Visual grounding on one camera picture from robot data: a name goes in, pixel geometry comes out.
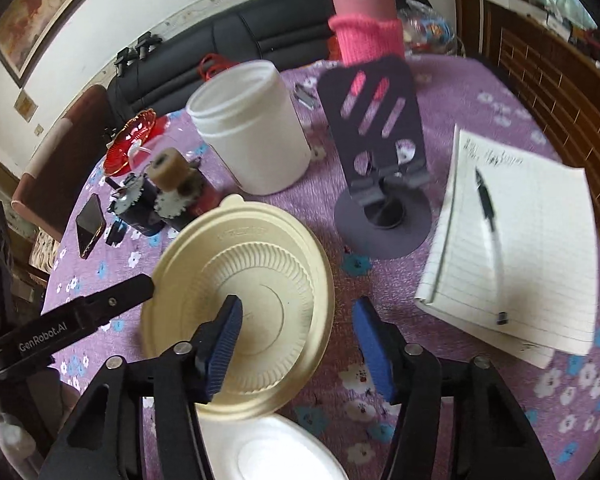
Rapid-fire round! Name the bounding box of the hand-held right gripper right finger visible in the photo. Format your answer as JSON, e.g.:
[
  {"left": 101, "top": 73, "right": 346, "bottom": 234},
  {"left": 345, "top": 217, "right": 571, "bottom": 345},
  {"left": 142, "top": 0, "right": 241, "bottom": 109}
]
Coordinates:
[{"left": 351, "top": 296, "right": 556, "bottom": 480}]

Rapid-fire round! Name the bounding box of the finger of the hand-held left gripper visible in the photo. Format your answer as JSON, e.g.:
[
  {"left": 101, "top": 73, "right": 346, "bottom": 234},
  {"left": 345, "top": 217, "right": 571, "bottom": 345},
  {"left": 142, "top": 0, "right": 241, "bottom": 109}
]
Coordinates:
[{"left": 0, "top": 272, "right": 156, "bottom": 379}]

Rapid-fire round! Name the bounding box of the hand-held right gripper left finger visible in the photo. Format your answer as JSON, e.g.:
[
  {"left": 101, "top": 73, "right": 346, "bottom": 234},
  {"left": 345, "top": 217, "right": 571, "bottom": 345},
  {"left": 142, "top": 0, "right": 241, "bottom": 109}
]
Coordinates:
[{"left": 39, "top": 294, "right": 244, "bottom": 480}]

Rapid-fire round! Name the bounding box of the beige bowl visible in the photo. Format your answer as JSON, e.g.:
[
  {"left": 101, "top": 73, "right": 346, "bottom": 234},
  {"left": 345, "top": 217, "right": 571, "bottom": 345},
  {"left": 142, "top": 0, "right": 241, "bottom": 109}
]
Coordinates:
[{"left": 140, "top": 194, "right": 336, "bottom": 418}]

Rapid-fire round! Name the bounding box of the large white bowl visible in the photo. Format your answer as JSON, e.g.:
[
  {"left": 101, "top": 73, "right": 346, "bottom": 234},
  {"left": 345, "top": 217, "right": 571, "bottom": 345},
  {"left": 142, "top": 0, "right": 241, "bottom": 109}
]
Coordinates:
[{"left": 197, "top": 412, "right": 351, "bottom": 480}]

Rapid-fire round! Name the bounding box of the purple floral tablecloth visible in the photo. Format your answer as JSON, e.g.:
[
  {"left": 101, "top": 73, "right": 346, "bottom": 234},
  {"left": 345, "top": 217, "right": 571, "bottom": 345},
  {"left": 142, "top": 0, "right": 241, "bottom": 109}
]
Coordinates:
[{"left": 40, "top": 55, "right": 600, "bottom": 480}]

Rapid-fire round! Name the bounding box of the black smartphone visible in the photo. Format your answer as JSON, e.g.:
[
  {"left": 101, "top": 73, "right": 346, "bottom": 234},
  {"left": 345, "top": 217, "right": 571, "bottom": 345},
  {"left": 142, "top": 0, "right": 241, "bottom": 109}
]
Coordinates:
[{"left": 75, "top": 192, "right": 106, "bottom": 260}]

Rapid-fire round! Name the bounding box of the brown upholstered chair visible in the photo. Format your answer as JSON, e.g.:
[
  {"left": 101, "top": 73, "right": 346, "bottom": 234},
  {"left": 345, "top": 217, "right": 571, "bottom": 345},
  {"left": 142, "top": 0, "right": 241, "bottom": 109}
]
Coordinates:
[{"left": 11, "top": 85, "right": 113, "bottom": 241}]

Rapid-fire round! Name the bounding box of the black jar with gear lid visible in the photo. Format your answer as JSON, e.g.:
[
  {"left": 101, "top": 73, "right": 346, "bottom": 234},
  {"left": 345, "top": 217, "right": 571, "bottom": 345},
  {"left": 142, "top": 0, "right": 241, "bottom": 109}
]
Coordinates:
[{"left": 111, "top": 174, "right": 162, "bottom": 237}]

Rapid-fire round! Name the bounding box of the brown cork stopper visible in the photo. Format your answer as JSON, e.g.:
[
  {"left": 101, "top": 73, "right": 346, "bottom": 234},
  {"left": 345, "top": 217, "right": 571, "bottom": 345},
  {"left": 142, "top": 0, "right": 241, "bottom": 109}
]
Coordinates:
[{"left": 146, "top": 149, "right": 188, "bottom": 192}]

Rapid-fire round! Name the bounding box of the red glass fruit dish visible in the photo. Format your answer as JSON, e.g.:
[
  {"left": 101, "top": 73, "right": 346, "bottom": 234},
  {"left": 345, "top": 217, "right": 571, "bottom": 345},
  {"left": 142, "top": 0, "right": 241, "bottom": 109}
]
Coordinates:
[{"left": 104, "top": 109, "right": 157, "bottom": 177}]

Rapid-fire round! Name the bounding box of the notepad with lined paper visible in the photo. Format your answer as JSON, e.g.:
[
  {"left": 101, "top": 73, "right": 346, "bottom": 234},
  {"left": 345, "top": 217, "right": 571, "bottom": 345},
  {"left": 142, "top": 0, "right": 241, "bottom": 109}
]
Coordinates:
[{"left": 414, "top": 124, "right": 600, "bottom": 370}]

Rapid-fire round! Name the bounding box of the black ballpoint pen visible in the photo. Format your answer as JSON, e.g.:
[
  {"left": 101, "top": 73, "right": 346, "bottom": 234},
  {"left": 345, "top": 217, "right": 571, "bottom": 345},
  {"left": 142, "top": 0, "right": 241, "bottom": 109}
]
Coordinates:
[{"left": 474, "top": 167, "right": 511, "bottom": 328}]

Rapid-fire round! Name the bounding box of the black phone stand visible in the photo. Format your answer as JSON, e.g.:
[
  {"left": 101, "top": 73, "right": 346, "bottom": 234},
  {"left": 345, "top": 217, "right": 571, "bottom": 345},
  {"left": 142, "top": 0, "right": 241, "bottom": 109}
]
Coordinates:
[{"left": 317, "top": 56, "right": 433, "bottom": 260}]

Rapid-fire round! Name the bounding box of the white plastic jar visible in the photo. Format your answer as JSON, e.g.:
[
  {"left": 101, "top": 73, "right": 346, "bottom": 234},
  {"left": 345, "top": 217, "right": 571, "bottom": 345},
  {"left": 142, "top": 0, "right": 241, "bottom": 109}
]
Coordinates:
[{"left": 186, "top": 60, "right": 312, "bottom": 196}]

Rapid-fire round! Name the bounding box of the framed painting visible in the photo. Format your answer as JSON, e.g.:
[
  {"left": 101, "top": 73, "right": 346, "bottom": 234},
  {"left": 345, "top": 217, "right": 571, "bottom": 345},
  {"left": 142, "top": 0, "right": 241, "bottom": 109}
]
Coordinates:
[{"left": 0, "top": 0, "right": 126, "bottom": 90}]

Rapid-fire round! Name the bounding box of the black leather sofa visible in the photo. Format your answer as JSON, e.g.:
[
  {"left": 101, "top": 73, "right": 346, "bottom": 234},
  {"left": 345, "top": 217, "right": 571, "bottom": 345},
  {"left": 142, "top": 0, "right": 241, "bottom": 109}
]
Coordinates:
[{"left": 107, "top": 0, "right": 461, "bottom": 116}]

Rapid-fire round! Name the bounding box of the wooden lattice furniture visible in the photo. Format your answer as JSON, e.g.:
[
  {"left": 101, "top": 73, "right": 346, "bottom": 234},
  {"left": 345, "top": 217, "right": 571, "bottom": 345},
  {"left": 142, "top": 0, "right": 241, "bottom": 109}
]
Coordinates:
[{"left": 450, "top": 0, "right": 600, "bottom": 241}]

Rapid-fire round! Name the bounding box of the bottle with pink knit sleeve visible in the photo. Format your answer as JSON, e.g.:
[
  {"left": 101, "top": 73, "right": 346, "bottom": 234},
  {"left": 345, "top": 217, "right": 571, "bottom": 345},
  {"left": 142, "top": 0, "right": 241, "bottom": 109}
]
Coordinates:
[{"left": 328, "top": 0, "right": 406, "bottom": 68}]

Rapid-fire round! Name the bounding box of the clear bag of colourful candy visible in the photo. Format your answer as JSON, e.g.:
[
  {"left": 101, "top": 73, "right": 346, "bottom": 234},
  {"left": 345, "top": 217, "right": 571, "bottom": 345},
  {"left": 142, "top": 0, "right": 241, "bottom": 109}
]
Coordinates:
[{"left": 399, "top": 0, "right": 462, "bottom": 57}]

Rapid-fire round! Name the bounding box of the small wall plaque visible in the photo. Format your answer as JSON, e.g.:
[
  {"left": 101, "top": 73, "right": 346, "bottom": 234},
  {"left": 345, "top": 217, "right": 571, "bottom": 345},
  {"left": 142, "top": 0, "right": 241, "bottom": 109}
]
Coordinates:
[{"left": 14, "top": 90, "right": 36, "bottom": 123}]

